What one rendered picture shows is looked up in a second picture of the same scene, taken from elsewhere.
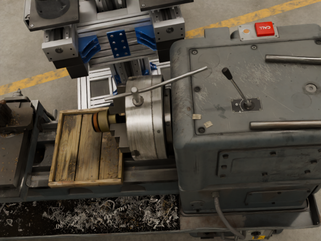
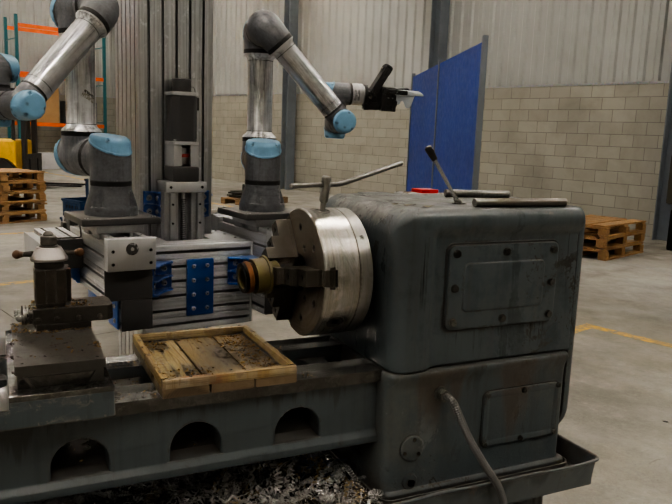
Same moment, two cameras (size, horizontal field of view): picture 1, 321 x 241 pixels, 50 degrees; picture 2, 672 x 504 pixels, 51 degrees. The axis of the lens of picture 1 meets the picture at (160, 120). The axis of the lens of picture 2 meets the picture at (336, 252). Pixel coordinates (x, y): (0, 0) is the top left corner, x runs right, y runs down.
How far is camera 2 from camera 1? 1.45 m
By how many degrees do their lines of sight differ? 55
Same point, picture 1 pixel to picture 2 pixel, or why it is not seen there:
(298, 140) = (529, 215)
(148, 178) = (334, 374)
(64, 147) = (164, 362)
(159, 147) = (365, 262)
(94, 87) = not seen: hidden behind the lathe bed
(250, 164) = (484, 281)
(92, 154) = (221, 361)
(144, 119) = (339, 223)
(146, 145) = (348, 258)
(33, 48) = not seen: outside the picture
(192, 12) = not seen: hidden behind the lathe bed
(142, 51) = (230, 308)
